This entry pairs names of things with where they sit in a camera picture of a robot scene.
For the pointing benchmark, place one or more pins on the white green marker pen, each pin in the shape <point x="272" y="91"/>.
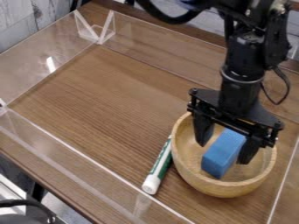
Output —
<point x="154" y="176"/>

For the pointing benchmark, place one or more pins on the clear acrylic tray wall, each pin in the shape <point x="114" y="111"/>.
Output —
<point x="94" y="88"/>

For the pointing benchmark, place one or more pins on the brown wooden bowl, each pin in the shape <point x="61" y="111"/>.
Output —
<point x="241" y="179"/>

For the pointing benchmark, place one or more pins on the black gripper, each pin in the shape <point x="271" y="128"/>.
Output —
<point x="233" y="107"/>

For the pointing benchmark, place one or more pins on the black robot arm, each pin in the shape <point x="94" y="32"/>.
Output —
<point x="255" y="25"/>

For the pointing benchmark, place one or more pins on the blue block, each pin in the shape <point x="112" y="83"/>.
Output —
<point x="221" y="153"/>

